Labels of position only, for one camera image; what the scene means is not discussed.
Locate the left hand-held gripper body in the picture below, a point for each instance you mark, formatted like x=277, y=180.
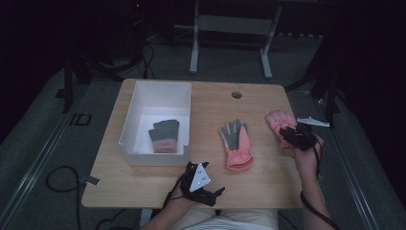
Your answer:
x=199, y=179

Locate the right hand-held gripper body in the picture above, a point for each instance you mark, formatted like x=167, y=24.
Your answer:
x=304, y=139

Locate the pink glove with cartoon print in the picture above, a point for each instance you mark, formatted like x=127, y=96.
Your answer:
x=276, y=119

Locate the pink glove with grey palm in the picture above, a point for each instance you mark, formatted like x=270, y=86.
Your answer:
x=239, y=153
x=164, y=134

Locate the white plastic box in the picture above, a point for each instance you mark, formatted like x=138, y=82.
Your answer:
x=159, y=96

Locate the person's right hand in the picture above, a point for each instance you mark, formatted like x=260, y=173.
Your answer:
x=308, y=159

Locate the person's left hand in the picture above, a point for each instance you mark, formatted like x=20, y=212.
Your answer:
x=178, y=201

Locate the person's light trousers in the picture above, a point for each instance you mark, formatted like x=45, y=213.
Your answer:
x=223, y=217

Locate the black tripod stand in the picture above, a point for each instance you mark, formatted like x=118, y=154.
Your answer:
x=332, y=96
x=67, y=83

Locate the white table leg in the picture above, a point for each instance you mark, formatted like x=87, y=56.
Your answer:
x=146, y=217

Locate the small grey metal box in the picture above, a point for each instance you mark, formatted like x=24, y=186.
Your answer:
x=92, y=180

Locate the black curtain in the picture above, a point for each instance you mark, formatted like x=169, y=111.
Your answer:
x=376, y=48

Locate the white metal stand frame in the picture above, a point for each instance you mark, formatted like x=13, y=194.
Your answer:
x=234, y=25

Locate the black rectangular floor bracket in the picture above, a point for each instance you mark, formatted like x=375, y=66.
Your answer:
x=80, y=119

